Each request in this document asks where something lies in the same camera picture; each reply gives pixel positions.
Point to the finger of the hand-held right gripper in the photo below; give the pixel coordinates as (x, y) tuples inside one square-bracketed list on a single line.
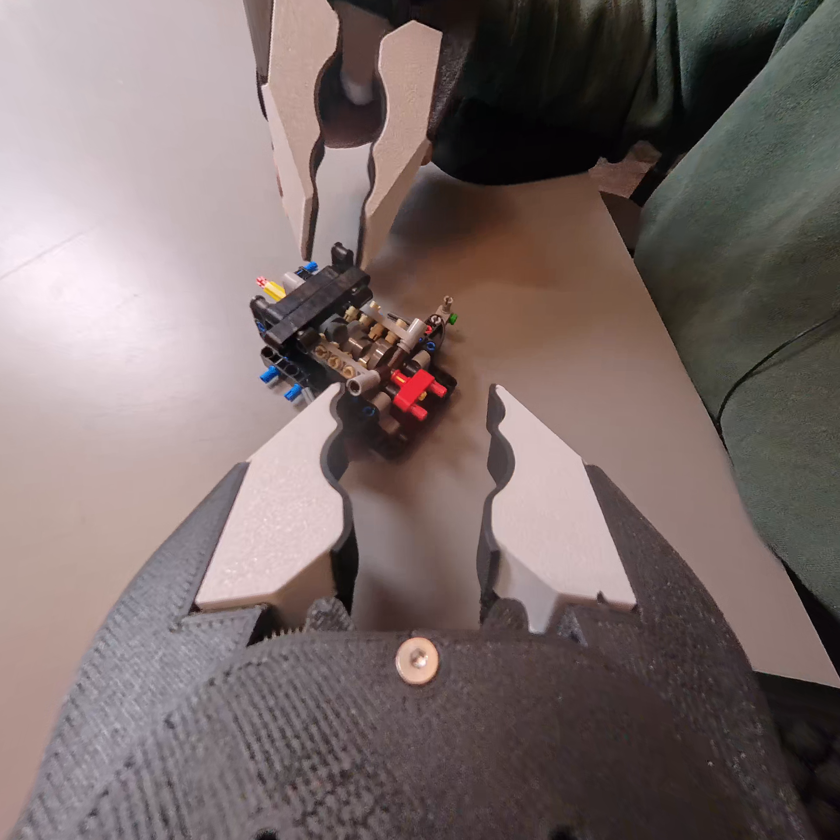
[(292, 98), (407, 98)]

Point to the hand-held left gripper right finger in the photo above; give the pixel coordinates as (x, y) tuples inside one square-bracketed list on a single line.
[(551, 525)]

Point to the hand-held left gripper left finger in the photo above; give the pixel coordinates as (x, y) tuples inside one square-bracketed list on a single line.
[(275, 525)]

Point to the lego car chassis assembly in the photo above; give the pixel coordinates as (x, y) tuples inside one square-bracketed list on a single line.
[(367, 354)]

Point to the person's green sweatshirt torso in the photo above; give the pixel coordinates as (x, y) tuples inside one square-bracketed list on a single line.
[(754, 295)]

